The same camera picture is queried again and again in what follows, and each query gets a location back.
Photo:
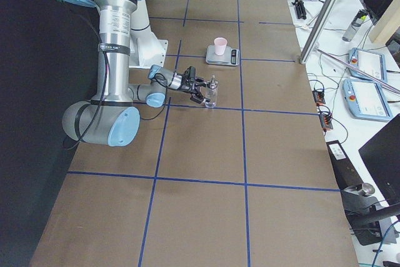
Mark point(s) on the aluminium frame post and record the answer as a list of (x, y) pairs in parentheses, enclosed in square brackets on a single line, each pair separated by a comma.
[(316, 30)]

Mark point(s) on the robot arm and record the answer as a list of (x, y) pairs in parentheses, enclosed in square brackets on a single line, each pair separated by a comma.
[(130, 69)]

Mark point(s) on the pink plastic cup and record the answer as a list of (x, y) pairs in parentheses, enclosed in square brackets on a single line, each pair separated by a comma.
[(220, 44)]

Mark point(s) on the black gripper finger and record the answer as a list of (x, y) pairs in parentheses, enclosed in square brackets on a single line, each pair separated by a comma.
[(202, 83), (197, 97)]

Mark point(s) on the far teach pendant tablet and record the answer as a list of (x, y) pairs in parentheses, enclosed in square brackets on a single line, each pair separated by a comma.
[(370, 62)]

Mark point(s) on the clear water bottle black lid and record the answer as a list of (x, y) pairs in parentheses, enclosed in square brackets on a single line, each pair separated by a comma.
[(355, 25)]

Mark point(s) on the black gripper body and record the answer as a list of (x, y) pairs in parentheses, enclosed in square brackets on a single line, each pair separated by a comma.
[(185, 87)]

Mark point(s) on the black folded tripod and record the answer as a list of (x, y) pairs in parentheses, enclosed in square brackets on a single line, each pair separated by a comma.
[(300, 9)]

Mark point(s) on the black power strip box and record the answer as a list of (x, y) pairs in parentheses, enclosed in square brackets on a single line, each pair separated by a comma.
[(345, 173)]

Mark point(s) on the glass sauce bottle steel spout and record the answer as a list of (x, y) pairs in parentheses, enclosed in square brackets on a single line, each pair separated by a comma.
[(211, 93)]

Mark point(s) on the near teach pendant tablet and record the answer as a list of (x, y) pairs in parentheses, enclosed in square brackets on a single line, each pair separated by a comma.
[(366, 100)]

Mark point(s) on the teach pendant tablet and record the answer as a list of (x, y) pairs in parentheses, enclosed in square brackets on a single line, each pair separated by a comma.
[(366, 100), (370, 62)]

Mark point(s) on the white digital kitchen scale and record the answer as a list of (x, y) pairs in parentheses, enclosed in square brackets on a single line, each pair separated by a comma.
[(230, 57)]

